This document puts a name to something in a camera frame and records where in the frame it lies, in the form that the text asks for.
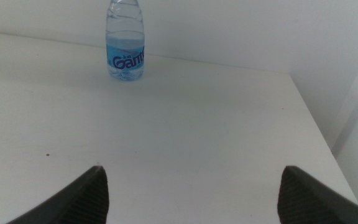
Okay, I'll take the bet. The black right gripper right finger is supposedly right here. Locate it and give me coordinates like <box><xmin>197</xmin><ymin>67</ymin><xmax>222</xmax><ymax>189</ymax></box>
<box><xmin>277</xmin><ymin>165</ymin><xmax>358</xmax><ymax>224</ymax></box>

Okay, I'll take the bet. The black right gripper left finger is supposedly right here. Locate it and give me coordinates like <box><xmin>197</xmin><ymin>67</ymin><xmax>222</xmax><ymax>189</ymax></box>
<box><xmin>6</xmin><ymin>165</ymin><xmax>110</xmax><ymax>224</ymax></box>

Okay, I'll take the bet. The clear water bottle blue label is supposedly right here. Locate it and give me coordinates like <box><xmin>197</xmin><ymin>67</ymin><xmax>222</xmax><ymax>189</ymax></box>
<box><xmin>105</xmin><ymin>0</ymin><xmax>145</xmax><ymax>82</ymax></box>

